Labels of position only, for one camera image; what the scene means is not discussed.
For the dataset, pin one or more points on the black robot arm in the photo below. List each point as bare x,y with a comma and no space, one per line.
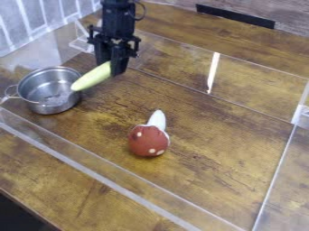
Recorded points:
118,18

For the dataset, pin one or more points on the clear acrylic stand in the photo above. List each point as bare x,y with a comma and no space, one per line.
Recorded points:
80,42

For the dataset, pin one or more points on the red white toy mushroom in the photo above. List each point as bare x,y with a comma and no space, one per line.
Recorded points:
148,139

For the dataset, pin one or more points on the small steel pot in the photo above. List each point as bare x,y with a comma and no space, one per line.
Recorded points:
44,90

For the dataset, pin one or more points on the black bar on table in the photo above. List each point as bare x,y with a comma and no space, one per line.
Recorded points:
243,18

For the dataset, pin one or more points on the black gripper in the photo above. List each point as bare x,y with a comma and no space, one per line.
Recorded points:
124,46

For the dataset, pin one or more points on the green handled metal spoon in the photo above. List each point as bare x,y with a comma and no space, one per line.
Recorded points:
89,79

